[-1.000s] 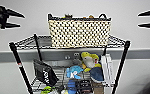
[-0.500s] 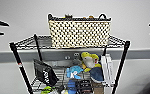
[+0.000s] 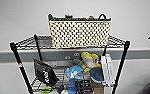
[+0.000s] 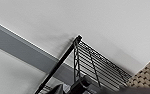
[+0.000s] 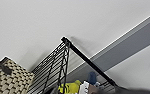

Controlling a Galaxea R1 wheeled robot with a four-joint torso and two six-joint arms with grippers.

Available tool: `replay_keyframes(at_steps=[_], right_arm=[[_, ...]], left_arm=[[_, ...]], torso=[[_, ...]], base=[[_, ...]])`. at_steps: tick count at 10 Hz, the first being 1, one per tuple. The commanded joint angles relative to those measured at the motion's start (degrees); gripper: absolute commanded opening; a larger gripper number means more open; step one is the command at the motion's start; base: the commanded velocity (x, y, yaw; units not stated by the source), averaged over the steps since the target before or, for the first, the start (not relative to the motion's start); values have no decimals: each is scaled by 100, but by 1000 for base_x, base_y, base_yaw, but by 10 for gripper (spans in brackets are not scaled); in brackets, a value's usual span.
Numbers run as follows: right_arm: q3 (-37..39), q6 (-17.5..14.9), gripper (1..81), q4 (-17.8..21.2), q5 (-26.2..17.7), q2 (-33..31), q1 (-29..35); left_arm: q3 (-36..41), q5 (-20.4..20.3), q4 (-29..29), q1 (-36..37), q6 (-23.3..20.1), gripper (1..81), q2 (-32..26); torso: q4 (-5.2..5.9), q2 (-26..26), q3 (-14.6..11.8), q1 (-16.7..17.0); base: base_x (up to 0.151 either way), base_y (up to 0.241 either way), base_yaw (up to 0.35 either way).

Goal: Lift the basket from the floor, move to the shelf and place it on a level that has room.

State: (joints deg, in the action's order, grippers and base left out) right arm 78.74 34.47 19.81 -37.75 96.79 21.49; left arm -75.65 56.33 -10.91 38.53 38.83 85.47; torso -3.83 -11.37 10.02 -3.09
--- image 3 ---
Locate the black bag with white print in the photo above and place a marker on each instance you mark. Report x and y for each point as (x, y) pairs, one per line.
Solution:
(45, 74)

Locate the flat white package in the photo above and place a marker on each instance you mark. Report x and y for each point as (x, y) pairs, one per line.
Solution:
(108, 70)

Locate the white bag with green top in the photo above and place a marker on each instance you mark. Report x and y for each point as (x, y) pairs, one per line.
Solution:
(46, 90)

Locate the pale spotted basket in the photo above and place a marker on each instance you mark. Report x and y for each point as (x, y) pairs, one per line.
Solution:
(79, 33)

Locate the stacked brown cardboard boxes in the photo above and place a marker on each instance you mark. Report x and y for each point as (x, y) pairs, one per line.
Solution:
(97, 89)

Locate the blue cap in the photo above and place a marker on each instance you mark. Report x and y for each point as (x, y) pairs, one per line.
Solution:
(71, 87)

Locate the long grey wall band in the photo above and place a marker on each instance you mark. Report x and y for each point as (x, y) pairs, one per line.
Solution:
(141, 55)

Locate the stacked dark boxes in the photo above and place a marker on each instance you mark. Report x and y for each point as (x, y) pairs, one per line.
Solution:
(83, 87)

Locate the yellow white blue plush toy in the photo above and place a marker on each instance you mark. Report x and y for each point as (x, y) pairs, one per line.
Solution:
(89, 61)

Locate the light blue plush toy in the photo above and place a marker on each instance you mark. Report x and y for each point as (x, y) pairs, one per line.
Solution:
(73, 71)

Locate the brown plush toy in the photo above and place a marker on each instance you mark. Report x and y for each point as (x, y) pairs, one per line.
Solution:
(91, 16)

